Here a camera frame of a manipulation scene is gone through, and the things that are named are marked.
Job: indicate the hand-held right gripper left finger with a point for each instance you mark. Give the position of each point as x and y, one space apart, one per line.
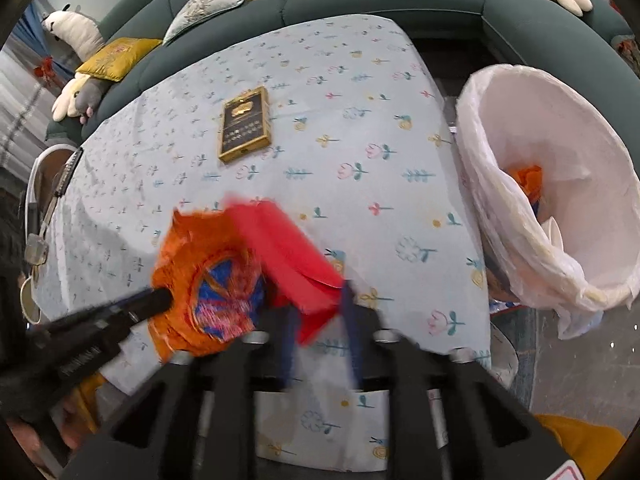
285 355

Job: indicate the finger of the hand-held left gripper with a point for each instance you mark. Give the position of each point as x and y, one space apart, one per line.
125 312

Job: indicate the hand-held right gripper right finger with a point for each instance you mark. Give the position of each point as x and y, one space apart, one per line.
352 340

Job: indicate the orange wrapper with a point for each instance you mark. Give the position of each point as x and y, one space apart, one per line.
190 260
525 182

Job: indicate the red paper sheet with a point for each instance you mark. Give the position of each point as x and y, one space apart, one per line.
280 245

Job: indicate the trash bin with white bag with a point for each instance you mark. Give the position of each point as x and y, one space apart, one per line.
550 120

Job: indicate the yellow stool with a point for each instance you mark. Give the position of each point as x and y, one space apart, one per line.
87 400
585 445

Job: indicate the floral light blue tablecloth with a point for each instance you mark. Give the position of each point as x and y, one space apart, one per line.
350 185

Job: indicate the grey and white plush toy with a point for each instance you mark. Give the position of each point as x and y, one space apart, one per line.
85 95

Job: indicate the black and gold box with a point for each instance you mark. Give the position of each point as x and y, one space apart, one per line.
245 125

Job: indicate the yellow embroidered cushion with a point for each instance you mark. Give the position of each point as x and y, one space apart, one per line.
117 57

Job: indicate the red tassel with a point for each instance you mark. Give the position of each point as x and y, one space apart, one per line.
45 70

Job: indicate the pale embroidered cushion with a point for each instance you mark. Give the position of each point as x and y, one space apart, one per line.
210 5

